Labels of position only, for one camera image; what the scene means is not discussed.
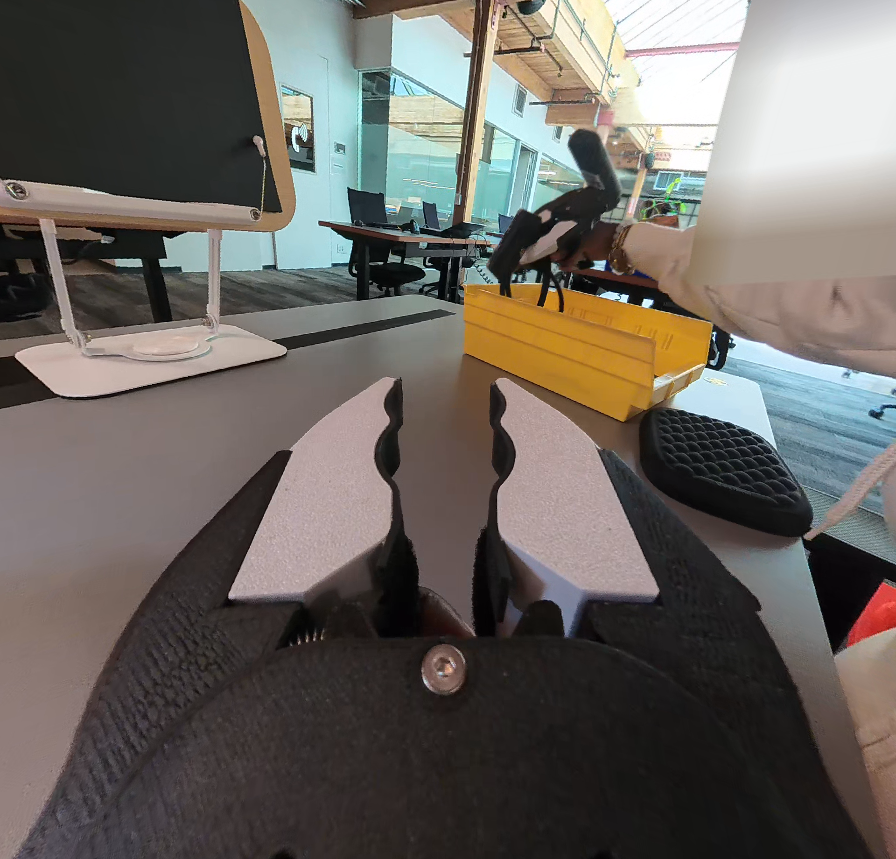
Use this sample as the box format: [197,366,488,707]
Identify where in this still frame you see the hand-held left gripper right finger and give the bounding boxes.
[470,376,660,639]

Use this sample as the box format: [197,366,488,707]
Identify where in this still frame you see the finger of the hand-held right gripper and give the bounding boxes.
[524,220,583,265]
[488,210,555,280]

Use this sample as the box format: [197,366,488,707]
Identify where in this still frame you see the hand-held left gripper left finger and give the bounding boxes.
[228,376,424,637]

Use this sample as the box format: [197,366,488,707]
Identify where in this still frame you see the black braided cable green plugs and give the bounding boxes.
[498,260,569,314]

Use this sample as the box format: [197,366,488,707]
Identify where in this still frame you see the yellow plastic bin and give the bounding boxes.
[462,283,714,422]

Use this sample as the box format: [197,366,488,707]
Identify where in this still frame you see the person's right forearm white sleeve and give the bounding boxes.
[623,220,896,378]

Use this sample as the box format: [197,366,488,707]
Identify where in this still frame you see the wooden office desk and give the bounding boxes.
[318,218,506,301]

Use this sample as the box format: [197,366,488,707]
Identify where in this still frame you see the grey desk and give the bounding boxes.
[0,293,841,832]

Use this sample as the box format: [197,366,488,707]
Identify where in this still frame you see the dark wooden desk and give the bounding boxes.
[0,220,174,324]

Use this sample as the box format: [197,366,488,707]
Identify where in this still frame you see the person's right hand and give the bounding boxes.
[553,220,622,273]

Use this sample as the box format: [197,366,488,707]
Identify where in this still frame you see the black office chair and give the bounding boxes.
[346,188,427,297]

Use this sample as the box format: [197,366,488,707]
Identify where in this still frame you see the black honeycomb pad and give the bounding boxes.
[638,407,814,538]

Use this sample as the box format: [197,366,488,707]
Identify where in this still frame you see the orange red fabric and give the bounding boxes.
[847,582,896,651]

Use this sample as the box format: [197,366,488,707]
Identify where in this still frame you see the black board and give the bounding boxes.
[0,0,283,214]

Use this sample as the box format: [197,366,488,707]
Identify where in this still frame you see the wooden post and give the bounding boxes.
[451,0,502,226]

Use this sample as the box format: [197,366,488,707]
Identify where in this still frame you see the wall sign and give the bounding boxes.
[280,85,316,174]

